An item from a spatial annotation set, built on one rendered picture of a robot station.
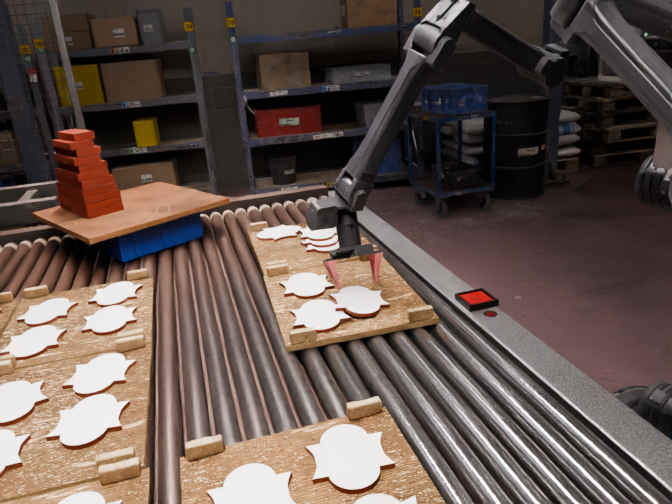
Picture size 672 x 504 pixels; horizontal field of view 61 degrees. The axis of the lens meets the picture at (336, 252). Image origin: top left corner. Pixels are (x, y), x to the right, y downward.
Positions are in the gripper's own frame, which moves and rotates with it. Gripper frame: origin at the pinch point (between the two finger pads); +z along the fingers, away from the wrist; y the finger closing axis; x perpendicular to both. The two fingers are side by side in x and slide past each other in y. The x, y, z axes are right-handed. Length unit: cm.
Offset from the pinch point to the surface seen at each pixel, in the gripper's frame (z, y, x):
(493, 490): 30, 0, -61
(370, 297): 3.7, 1.6, -5.2
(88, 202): -39, -71, 60
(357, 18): -231, 132, 378
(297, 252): -10.8, -8.7, 34.1
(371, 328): 9.7, -2.2, -16.0
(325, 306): 3.9, -9.6, -4.7
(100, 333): 1, -61, 3
